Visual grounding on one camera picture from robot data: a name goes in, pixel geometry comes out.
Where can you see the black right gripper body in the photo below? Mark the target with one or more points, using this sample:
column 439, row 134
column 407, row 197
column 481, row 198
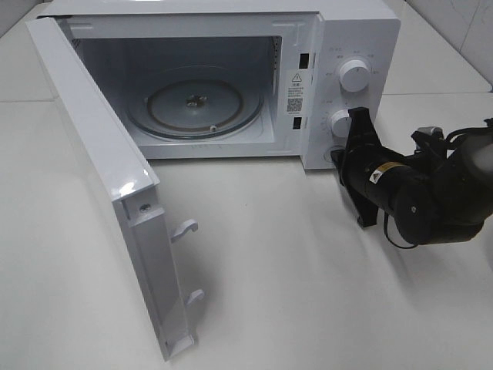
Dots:
column 380, row 176

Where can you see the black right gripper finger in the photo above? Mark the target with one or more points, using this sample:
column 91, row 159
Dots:
column 366, row 210
column 362, row 136

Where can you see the round white door button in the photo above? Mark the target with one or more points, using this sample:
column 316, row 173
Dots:
column 329, row 154

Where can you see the white microwave door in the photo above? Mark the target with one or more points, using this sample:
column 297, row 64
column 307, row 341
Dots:
column 124, row 183

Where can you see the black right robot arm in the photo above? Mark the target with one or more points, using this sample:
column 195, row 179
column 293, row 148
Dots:
column 442, row 193

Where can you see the lower white timer knob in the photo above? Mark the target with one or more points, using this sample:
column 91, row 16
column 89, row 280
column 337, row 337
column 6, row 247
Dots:
column 340, row 123

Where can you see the upper white power knob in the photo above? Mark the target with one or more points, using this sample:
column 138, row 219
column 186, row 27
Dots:
column 354, row 74

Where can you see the white warning label sticker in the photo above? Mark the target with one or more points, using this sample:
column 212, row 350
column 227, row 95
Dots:
column 295, row 90

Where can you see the glass microwave turntable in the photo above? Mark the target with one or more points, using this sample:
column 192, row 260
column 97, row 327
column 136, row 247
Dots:
column 195, row 109

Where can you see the white microwave oven body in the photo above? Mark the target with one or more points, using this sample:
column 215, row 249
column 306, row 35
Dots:
column 132, row 45

